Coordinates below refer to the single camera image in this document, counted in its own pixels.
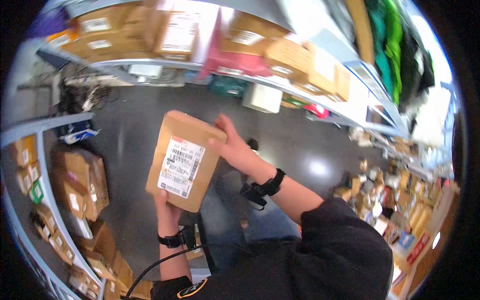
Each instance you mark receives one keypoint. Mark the row of hanging clothes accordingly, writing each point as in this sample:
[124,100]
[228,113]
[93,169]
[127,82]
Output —
[393,48]

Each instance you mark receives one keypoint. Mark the person's left hand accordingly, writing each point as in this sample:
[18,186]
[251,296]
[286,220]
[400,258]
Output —
[167,214]

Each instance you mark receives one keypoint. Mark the person's right hand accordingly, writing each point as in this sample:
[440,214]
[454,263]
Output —
[240,153]

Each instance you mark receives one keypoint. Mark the cardboard box with white label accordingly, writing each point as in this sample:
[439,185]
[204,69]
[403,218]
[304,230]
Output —
[183,161]

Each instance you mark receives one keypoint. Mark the black wrist band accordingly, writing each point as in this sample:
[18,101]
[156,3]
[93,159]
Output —
[177,238]
[264,189]

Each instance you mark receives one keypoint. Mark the person's body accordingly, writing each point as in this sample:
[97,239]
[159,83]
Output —
[300,262]

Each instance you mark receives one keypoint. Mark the teal bag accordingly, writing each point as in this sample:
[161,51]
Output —
[228,86]

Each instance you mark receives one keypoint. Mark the grey shelf full of cartons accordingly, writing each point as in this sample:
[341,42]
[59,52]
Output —
[71,195]
[240,41]

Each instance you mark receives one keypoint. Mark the blue and white packet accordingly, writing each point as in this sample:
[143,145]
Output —
[79,135]

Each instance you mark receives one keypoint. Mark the person's left thumb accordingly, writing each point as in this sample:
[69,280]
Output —
[160,199]

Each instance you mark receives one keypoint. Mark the person's right thumb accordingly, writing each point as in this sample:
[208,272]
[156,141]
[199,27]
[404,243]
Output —
[216,144]

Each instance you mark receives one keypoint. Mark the person's right index finger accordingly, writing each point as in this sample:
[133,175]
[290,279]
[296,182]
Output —
[227,126]

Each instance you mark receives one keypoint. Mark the red packet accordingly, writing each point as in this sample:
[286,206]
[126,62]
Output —
[317,111]

